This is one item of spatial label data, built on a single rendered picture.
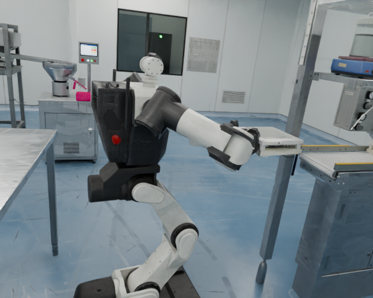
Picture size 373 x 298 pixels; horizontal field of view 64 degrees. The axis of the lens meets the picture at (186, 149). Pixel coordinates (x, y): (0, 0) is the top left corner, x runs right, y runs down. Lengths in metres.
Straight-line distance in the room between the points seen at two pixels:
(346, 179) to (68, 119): 2.86
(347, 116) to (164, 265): 1.11
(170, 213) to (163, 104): 0.60
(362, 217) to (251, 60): 5.63
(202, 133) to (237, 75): 6.20
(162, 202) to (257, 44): 6.19
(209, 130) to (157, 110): 0.18
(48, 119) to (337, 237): 2.97
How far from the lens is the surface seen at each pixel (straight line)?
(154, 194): 1.28
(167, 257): 1.55
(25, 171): 1.42
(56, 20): 6.36
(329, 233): 1.89
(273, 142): 1.43
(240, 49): 7.06
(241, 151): 0.95
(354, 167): 1.69
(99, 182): 1.26
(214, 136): 0.91
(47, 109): 3.62
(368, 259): 2.26
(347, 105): 1.56
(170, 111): 0.96
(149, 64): 1.15
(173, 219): 1.43
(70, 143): 3.70
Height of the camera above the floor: 1.44
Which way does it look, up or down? 19 degrees down
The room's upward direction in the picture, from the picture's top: 6 degrees clockwise
